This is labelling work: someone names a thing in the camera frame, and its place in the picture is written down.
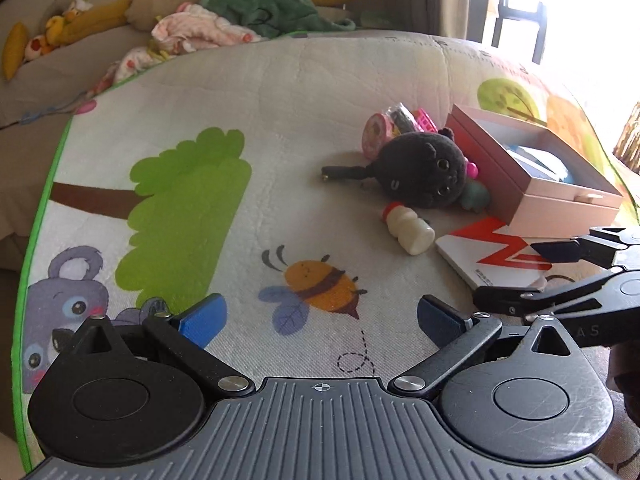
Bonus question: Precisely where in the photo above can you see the polka dot cloth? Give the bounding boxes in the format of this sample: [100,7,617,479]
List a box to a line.
[606,346,640,428]

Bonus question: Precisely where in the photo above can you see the printed play mat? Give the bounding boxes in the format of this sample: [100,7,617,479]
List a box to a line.
[12,30,640,471]

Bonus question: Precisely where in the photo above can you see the black plush cat toy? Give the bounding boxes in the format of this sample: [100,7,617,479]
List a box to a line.
[320,127,473,209]

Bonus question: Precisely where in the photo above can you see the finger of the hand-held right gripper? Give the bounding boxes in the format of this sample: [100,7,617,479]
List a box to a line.
[530,227,640,270]
[472,271,623,325]

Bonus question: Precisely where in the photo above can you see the long yellow banana pillow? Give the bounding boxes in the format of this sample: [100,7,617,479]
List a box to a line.
[57,0,133,46]

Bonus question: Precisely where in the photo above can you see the blue cord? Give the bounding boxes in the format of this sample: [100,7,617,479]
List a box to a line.
[0,101,83,131]

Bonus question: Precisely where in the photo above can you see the white red packet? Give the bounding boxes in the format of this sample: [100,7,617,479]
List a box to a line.
[435,216,553,291]

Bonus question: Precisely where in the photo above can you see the bamboo fence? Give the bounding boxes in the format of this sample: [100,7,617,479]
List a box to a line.
[612,102,640,173]

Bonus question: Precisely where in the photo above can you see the small yellow pillow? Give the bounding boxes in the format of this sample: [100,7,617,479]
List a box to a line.
[1,21,30,81]

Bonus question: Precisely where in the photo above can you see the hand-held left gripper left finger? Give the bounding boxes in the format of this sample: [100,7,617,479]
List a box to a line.
[60,294,257,398]

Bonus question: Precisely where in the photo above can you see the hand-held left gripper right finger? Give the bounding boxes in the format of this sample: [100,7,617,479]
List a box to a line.
[387,294,588,401]

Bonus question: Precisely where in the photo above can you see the pink toy strainer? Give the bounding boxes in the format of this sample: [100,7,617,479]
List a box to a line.
[412,108,482,181]

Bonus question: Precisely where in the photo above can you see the clear plastic packet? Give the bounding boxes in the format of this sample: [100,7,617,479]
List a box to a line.
[382,102,418,128]

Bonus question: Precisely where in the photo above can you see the pink round tin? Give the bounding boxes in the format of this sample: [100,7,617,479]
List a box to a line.
[361,111,401,157]

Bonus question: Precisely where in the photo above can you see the teal toy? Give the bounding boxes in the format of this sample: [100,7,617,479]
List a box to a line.
[459,180,491,211]

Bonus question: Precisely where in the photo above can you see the white floral cloth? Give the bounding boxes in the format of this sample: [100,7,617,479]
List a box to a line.
[87,45,171,101]

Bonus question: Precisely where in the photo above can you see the yellow duck plush toy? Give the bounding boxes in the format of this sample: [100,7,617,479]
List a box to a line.
[45,15,67,43]

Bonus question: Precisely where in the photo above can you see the pink baby clothes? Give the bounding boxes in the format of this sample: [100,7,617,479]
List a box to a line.
[150,2,261,53]

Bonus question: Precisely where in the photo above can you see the black window frame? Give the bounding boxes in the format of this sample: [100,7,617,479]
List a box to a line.
[492,0,551,63]

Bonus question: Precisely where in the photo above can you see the green towel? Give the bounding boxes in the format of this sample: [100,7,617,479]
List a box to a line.
[202,0,357,40]

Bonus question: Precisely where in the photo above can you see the small white toy bottle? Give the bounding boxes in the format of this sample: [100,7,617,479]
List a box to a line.
[382,201,436,256]

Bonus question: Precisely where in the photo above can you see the pink cardboard box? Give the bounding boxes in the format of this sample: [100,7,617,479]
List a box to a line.
[444,104,624,241]

